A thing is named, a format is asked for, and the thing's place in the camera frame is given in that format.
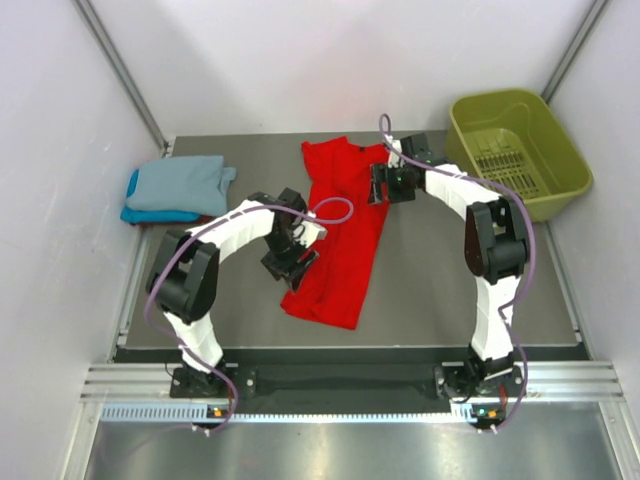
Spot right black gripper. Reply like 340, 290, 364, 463
367, 163, 415, 207

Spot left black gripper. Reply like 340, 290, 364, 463
261, 230, 318, 294

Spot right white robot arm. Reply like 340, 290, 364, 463
368, 133, 530, 399

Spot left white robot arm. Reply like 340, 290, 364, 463
146, 188, 327, 397

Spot grey-blue folded t shirt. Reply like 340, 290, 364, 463
124, 155, 237, 217

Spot green plastic basket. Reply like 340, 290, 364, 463
445, 88, 593, 223

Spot bright blue folded t shirt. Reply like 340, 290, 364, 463
119, 168, 201, 226

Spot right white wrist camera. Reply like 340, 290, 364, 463
385, 137, 403, 168

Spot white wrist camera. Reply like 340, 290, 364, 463
385, 137, 403, 168
293, 212, 327, 248

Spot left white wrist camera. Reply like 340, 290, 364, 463
293, 212, 327, 248

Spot white slotted cable duct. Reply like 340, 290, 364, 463
100, 403, 498, 424

